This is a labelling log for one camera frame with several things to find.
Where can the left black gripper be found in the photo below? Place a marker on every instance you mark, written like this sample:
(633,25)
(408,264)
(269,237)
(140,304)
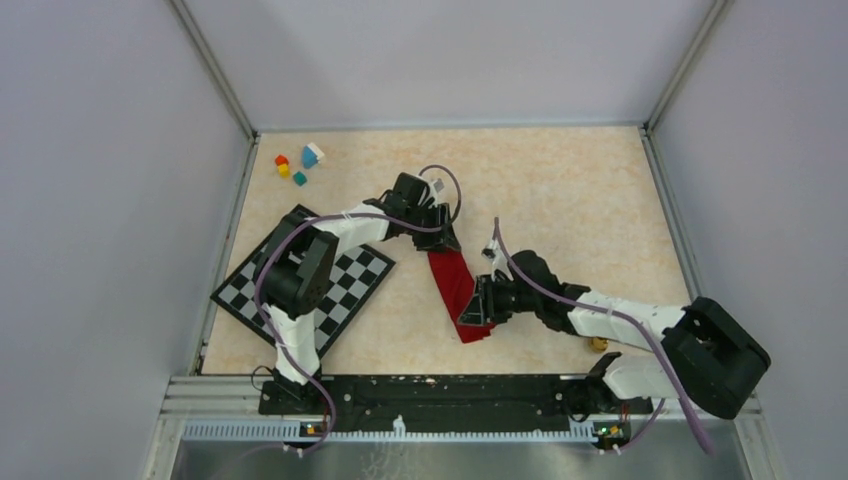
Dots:
(448,239)

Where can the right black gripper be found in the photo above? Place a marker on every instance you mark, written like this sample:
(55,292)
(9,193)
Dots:
(483,307)

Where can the red cloth napkin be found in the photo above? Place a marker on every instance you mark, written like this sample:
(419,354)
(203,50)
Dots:
(455,284)

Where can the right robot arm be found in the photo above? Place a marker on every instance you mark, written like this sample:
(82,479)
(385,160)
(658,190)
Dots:
(696,351)

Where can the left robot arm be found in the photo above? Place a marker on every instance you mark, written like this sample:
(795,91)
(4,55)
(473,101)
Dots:
(297,360)

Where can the black white checkerboard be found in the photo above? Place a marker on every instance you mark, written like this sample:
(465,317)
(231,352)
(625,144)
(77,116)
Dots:
(308,274)

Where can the blue white block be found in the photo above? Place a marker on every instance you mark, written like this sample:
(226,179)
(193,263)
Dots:
(312,155)

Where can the teal small cube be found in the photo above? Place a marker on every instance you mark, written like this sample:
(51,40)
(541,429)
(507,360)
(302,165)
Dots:
(300,178)

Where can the yellow small cube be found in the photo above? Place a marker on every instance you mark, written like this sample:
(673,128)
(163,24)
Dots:
(284,170)

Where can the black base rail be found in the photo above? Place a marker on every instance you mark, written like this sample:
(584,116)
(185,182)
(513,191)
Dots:
(451,403)

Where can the white toothed cable tray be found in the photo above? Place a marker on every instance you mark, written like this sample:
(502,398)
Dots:
(292,431)

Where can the aluminium frame left post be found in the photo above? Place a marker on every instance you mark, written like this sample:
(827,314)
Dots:
(212,67)

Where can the aluminium frame post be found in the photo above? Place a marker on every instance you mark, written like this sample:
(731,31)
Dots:
(715,15)
(212,67)

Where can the aluminium frame right post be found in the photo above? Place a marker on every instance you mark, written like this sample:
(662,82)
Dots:
(715,15)

